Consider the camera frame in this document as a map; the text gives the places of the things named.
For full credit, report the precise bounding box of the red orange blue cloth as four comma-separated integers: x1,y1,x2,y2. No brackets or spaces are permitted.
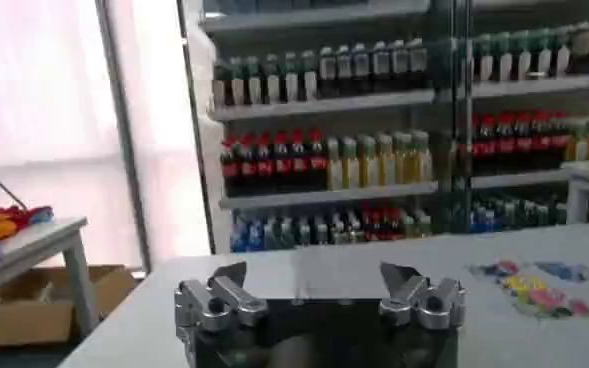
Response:
0,204,55,242

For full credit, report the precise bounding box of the grey window frame pole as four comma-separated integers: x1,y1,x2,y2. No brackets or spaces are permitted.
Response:
95,0,154,274

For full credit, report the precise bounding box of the white shirt with colourful print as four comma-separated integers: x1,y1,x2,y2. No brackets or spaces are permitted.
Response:
323,224,589,368

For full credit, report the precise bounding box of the shelf rack with bottles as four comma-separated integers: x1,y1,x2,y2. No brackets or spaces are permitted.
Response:
176,0,589,255

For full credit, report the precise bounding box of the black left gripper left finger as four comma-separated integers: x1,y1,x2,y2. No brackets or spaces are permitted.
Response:
174,261,269,335

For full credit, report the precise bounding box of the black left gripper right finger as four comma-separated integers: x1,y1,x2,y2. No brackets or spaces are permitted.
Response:
377,261,468,332

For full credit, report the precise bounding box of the white side table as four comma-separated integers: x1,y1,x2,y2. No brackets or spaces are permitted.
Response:
0,216,100,341

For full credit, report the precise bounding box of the thin black cable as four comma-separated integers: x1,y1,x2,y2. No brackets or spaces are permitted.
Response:
0,169,29,211

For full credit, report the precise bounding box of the brown cardboard box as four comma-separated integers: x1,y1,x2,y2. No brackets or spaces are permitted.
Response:
0,264,138,349

